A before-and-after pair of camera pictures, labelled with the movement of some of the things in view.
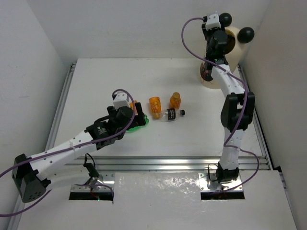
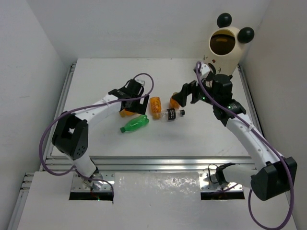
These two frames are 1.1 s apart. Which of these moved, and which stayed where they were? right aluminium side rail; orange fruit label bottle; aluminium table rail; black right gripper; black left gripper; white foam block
Moved: black right gripper; black left gripper
Stayed: aluminium table rail; white foam block; right aluminium side rail; orange fruit label bottle
